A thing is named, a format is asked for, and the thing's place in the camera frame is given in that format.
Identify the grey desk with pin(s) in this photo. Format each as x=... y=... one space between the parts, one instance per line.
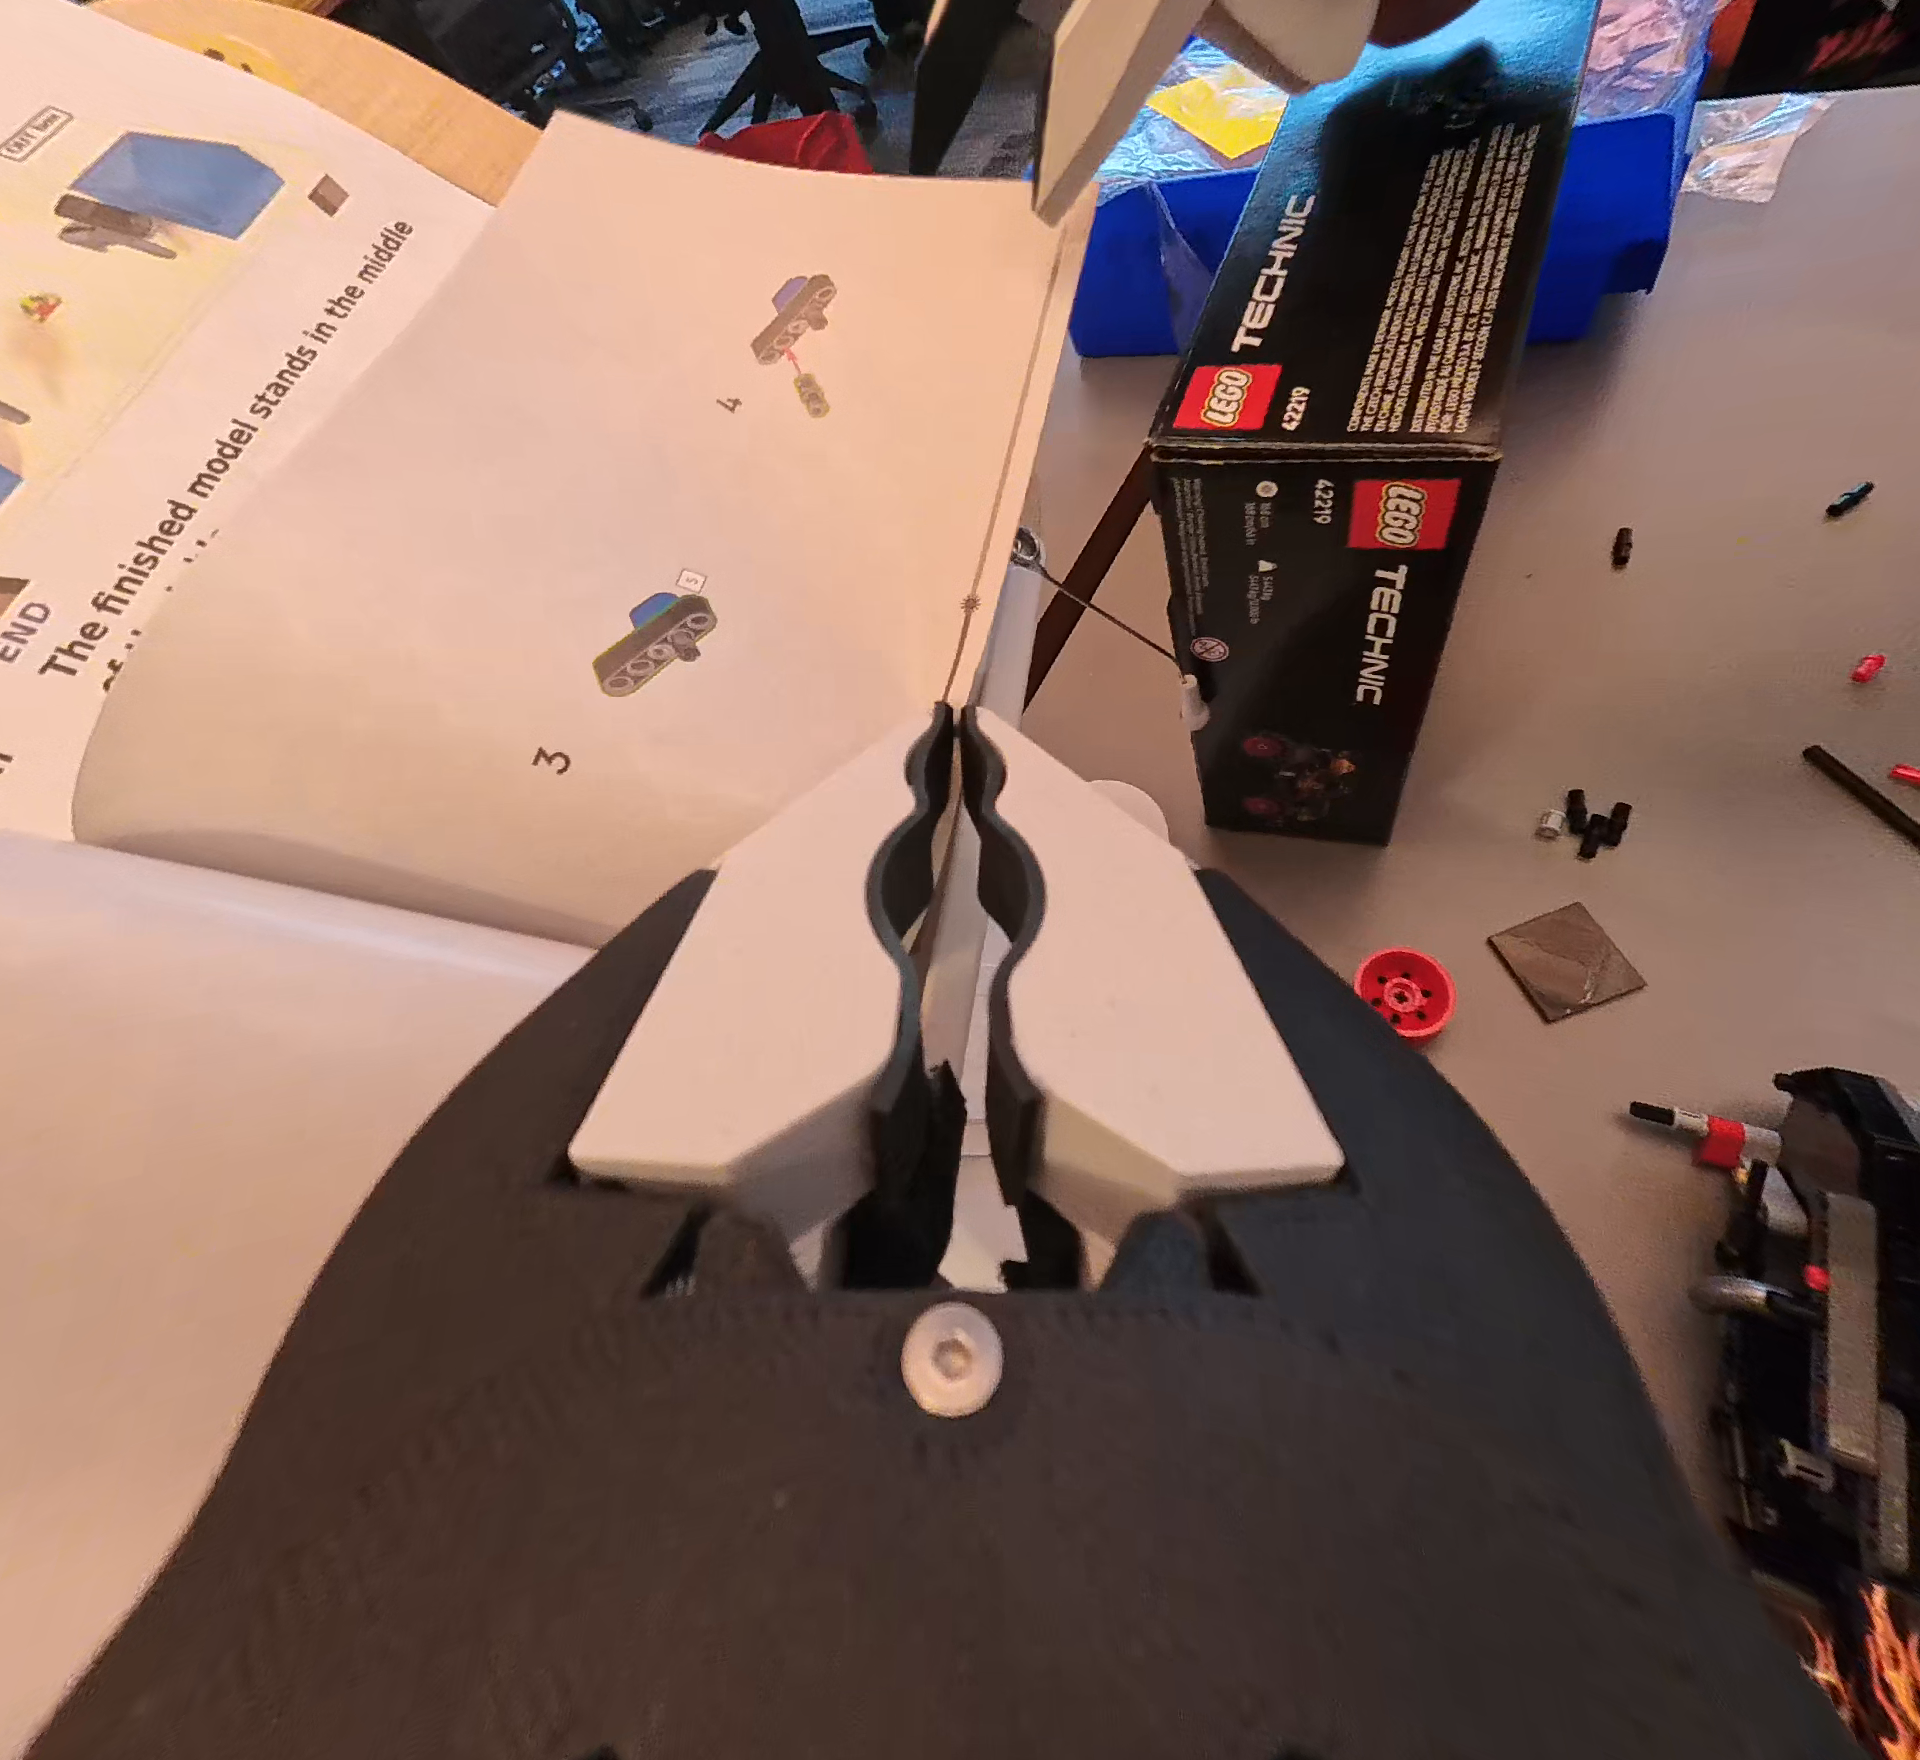
x=1651 y=665

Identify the toy truck set box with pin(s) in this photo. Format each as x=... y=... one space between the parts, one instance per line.
x=1350 y=514

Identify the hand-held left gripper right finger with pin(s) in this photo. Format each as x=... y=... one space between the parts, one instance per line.
x=1171 y=1025

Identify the red bag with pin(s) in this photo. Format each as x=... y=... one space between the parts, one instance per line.
x=780 y=145

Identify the black pins with white bush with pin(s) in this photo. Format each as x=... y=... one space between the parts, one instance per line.
x=1583 y=823

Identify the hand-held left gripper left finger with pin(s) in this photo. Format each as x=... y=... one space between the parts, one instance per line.
x=734 y=1025

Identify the white book stand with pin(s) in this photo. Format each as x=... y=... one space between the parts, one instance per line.
x=1008 y=634

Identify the long black axle rod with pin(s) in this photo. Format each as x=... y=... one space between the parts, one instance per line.
x=1869 y=796

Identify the instruction booklet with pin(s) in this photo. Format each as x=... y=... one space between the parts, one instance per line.
x=601 y=514

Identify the blue storage bin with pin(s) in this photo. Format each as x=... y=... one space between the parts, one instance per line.
x=1141 y=274

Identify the black toy truck model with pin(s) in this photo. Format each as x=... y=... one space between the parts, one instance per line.
x=1845 y=1264

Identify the red toy wheel hub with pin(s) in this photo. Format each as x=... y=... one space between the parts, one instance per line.
x=1405 y=995

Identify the clear plastic wrapper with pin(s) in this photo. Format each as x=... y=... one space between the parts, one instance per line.
x=1748 y=149

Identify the printed task instruction sheet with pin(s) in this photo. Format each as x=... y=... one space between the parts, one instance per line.
x=181 y=334

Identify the black flame print panel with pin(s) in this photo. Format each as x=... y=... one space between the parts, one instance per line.
x=1875 y=1684

